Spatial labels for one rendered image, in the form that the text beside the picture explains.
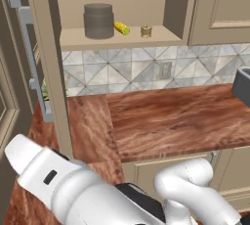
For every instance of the yellow corn cob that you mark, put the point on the yellow corn cob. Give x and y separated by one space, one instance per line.
122 28

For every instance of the beige open wall cabinet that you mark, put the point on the beige open wall cabinet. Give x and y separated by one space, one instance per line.
136 0

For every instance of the beige base cabinet door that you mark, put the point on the beige base cabinet door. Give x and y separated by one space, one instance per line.
236 176

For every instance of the dark grey jar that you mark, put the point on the dark grey jar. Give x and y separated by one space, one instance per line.
98 22

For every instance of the beige closed cabinet door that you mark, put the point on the beige closed cabinet door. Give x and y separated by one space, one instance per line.
224 7

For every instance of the dark grey appliance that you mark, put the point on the dark grey appliance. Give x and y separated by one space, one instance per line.
242 85

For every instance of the beige tall panelled cabinet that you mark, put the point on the beige tall panelled cabinet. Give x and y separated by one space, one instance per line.
13 82

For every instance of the beige base cabinet front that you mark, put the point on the beige base cabinet front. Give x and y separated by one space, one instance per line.
143 173

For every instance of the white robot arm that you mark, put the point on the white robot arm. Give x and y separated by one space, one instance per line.
97 196

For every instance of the beige open cabinet door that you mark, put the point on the beige open cabinet door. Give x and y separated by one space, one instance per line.
53 72

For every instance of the green leafy vegetable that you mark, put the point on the green leafy vegetable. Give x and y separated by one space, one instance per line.
45 90

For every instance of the grey wall outlet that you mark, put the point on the grey wall outlet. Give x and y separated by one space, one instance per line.
165 70

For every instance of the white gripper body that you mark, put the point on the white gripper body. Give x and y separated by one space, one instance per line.
22 152

